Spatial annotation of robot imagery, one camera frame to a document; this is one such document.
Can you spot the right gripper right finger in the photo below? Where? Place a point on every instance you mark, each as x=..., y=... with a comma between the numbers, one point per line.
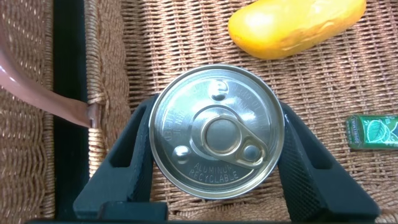
x=314, y=186

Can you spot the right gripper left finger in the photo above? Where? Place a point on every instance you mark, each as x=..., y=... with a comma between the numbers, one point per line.
x=124, y=174

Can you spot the small silver tin can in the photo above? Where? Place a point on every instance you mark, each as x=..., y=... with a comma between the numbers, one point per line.
x=217, y=133

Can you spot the yellow mango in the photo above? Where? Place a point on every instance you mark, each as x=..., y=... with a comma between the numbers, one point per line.
x=295, y=28

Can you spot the rectangular wicker basket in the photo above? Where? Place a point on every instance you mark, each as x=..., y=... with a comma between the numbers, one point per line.
x=25, y=155
x=311, y=93

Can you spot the green chewing gum pack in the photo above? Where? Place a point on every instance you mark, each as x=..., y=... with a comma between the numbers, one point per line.
x=373, y=132

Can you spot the black tablecloth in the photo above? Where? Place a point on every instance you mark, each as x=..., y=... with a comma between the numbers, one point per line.
x=70, y=62

